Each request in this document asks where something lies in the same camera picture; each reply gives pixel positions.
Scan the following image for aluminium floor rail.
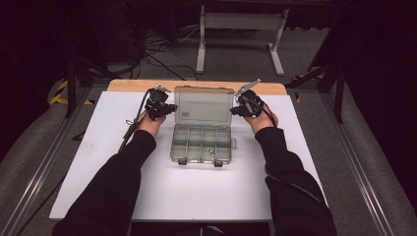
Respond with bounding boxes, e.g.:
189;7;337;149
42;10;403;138
319;91;394;236
0;87;92;236

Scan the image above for person's left hand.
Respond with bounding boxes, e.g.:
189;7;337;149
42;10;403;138
136;109;167;139

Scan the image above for person's right hand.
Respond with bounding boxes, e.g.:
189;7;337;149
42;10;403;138
242;103;279;136

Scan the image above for yellow black floor tape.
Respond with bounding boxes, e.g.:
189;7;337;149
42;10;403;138
48;80;96;106

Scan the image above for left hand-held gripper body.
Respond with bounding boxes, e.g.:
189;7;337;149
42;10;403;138
144;85;172;121

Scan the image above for white board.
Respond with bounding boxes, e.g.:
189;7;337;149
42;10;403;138
48;90;332;221

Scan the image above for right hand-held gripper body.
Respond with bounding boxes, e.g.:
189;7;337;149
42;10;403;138
233;78;265;118

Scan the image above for white metal stand frame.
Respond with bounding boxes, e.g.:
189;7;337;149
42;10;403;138
195;4;290;77

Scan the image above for black floor cables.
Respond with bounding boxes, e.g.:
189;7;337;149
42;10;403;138
131;26;201;82

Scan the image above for black metal stand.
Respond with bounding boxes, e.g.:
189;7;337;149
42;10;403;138
284;58;345;124

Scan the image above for hand-held gripper cable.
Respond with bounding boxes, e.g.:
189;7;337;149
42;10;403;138
254;97;278;128
118;88;154;153

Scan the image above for right hand-held gripper cable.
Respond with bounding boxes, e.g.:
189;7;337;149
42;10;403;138
254;97;278;128

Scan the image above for left hand-held gripper cable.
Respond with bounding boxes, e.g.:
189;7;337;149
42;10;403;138
118;88;154;153

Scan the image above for clear plastic compartment box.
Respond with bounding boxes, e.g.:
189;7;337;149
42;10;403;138
169;86;238;168

